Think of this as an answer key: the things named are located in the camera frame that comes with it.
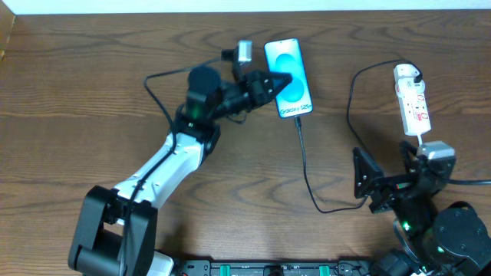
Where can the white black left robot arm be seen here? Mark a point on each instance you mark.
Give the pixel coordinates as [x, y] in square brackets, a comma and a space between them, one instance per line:
[116, 230]

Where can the blue Galaxy smartphone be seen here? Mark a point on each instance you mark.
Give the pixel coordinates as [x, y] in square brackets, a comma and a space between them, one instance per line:
[285, 57]

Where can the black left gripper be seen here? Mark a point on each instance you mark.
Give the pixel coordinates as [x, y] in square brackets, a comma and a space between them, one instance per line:
[252, 92]

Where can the white USB charger plug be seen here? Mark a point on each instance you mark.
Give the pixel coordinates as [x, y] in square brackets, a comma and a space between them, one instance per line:
[407, 78]

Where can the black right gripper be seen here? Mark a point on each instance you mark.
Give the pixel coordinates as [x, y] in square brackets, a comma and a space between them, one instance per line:
[389, 184]

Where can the white power strip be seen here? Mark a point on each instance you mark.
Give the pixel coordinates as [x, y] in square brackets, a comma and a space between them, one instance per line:
[414, 113]

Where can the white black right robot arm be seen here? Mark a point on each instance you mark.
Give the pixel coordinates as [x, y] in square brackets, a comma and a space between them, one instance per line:
[451, 241]

